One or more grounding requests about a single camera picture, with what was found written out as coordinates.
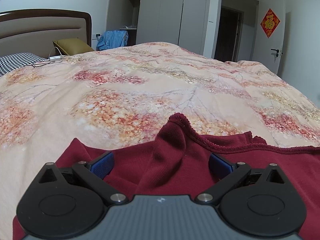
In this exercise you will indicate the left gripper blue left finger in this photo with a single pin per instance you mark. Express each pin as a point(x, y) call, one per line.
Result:
point(92, 174)

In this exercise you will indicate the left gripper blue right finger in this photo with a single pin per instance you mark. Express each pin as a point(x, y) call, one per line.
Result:
point(230, 176)

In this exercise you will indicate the dark red long-sleeve shirt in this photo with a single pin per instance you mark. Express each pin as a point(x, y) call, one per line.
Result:
point(279, 199)

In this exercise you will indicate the blue clothing pile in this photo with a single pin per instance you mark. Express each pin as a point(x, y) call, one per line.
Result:
point(112, 39)

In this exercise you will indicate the floral peach quilt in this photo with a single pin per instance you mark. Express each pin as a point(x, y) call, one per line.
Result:
point(121, 97)

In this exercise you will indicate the olive yellow pillow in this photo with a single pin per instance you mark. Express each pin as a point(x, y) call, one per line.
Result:
point(72, 46)

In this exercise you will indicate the white room door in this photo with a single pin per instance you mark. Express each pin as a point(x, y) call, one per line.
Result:
point(263, 45)

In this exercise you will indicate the black white houndstooth pillow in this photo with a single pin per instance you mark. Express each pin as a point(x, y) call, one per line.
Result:
point(14, 61)

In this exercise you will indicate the beige padded wooden headboard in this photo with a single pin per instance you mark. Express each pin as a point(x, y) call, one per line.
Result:
point(35, 30)

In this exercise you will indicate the red fu door decoration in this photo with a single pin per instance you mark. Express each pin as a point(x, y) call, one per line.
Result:
point(269, 23)

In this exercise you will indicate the open grey wardrobe door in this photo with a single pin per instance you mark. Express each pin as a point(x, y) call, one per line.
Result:
point(114, 18)

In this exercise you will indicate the grey built-in wardrobe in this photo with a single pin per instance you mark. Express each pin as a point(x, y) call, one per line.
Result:
point(180, 22)

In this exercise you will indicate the white charger with cable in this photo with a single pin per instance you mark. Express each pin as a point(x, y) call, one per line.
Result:
point(51, 59)

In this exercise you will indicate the black door handle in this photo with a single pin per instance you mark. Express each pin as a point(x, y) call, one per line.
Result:
point(276, 53)

